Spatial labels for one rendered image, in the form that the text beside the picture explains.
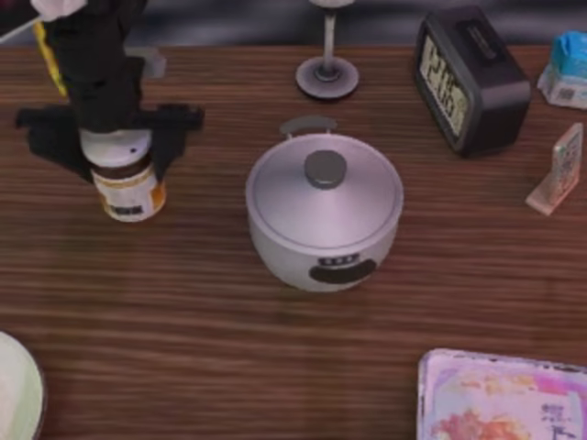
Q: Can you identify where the yellow cable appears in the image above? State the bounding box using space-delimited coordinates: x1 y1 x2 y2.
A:
32 21 68 97

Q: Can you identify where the pink printed flat box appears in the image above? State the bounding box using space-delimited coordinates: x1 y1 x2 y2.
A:
416 347 587 440

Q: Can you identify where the small grey block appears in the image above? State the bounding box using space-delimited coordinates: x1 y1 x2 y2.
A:
137 47 167 78

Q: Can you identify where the white ceramic plate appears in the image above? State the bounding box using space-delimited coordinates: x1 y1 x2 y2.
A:
0 330 47 440

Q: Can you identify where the wine glass base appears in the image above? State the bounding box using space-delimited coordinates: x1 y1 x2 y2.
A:
294 0 360 101

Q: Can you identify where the blue and white tissue pack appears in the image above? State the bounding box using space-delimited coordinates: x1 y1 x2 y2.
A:
536 30 587 111

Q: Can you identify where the black digital alarm clock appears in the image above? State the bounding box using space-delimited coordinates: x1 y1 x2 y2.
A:
414 5 533 160

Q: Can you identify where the white rice cooker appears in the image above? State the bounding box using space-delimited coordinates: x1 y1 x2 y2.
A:
245 115 405 293

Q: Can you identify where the white-capped brown bottle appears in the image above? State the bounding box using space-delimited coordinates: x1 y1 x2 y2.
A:
81 127 169 224

